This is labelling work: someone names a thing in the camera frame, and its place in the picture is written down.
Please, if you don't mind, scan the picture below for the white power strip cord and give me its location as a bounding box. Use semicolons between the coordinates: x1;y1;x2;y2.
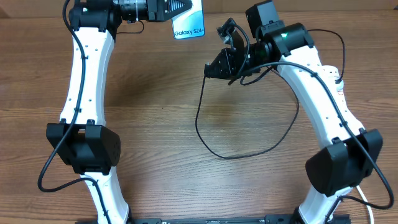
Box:
356;185;375;224

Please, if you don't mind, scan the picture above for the black usb charging cable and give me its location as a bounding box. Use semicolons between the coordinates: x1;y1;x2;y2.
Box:
195;29;346;161

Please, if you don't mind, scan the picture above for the Galaxy S24 smartphone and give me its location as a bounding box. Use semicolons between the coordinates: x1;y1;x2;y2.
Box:
172;0;205;40

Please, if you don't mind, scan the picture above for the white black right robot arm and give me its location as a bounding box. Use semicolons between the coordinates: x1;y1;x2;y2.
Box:
204;1;383;223

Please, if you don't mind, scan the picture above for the white power strip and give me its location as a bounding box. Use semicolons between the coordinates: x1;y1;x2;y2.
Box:
322;65;348;114

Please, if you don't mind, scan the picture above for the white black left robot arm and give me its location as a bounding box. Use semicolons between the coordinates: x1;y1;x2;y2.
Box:
46;0;193;223

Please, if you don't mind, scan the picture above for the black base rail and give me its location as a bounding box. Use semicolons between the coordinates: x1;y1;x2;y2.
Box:
128;215;291;224

